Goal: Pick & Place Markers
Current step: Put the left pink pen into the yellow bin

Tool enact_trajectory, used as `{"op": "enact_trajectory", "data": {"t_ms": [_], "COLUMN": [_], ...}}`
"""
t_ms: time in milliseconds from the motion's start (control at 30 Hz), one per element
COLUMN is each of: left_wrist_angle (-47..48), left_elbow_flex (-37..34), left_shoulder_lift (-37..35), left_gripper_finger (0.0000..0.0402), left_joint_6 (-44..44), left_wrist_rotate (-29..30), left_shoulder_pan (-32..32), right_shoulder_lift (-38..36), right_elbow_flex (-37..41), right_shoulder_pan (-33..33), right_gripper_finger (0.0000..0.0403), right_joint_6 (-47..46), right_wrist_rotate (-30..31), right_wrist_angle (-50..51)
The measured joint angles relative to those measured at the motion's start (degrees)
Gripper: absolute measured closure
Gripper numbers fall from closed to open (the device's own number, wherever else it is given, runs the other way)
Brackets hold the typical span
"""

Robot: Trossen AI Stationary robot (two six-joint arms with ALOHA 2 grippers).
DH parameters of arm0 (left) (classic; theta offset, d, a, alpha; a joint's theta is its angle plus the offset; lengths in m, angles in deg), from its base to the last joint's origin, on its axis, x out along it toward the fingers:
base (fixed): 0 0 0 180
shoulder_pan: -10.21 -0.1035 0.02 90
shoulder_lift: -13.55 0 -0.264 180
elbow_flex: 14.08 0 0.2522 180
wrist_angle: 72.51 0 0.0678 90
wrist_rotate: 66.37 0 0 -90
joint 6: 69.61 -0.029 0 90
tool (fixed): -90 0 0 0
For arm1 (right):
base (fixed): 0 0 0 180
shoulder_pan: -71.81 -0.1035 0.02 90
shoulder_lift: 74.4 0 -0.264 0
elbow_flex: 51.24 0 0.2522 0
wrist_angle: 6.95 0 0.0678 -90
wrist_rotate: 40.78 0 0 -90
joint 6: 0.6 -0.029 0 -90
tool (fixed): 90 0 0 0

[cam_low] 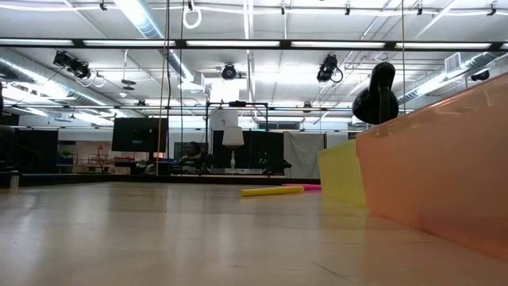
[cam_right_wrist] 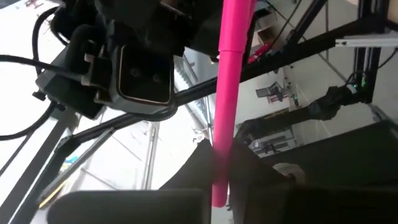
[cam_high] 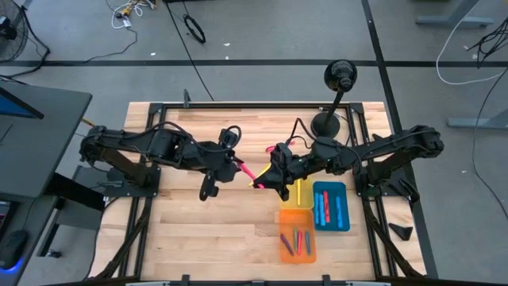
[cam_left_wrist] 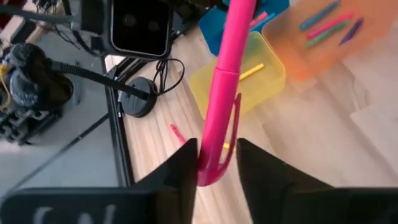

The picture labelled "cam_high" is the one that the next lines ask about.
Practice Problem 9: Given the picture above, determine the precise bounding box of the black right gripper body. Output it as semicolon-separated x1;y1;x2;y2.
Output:
271;160;309;202

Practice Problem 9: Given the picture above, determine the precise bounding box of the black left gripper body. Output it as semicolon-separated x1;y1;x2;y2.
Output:
199;153;244;202

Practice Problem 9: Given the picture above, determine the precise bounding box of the purple marker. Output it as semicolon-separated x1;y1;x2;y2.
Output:
280;233;295;257

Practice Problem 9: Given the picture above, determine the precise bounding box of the yellow plastic bin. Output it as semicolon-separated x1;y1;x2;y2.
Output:
279;174;314;211

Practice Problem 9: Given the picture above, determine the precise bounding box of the blue plastic bin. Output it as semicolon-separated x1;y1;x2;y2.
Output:
312;180;351;233

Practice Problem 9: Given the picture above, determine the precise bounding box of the orange plastic bin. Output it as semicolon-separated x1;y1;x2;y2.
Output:
279;209;318;265

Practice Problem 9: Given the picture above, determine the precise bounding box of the grey desk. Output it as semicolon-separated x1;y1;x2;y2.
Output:
0;81;106;286

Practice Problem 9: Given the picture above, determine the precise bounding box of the grey table foot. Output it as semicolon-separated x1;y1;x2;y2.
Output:
445;107;508;130
415;0;496;29

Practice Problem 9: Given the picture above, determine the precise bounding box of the desk monitor blue screen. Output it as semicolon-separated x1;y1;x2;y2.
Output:
0;86;45;120

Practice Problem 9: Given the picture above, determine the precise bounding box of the black computer mouse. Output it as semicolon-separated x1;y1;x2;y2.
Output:
0;229;29;271

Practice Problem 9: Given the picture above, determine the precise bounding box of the black floor fan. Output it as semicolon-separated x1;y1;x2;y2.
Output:
0;0;29;64

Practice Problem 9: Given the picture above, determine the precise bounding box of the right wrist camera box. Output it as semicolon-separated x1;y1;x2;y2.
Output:
275;142;294;164

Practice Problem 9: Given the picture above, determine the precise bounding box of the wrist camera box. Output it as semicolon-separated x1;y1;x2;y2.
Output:
275;142;294;164
219;126;242;151

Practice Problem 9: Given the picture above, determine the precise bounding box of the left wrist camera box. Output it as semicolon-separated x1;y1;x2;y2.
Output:
219;126;242;151

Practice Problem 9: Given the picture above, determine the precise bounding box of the black aluminium rig frame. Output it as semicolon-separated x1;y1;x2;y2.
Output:
89;101;428;286

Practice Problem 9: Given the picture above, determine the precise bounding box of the thin black hanging cable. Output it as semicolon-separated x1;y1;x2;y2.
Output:
164;0;216;102

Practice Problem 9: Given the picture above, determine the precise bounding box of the black cable coil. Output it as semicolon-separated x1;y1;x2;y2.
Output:
183;14;207;44

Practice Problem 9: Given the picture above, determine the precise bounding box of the black triangular bracket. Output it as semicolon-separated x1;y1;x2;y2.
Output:
388;222;414;242

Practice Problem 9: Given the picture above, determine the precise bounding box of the white cable bundle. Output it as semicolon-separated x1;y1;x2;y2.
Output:
110;0;158;30

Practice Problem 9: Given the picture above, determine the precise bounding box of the white floor cable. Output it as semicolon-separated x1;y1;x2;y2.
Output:
435;0;508;87

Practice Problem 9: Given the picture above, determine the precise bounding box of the black cable bundle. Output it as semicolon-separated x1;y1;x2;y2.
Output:
466;17;508;69

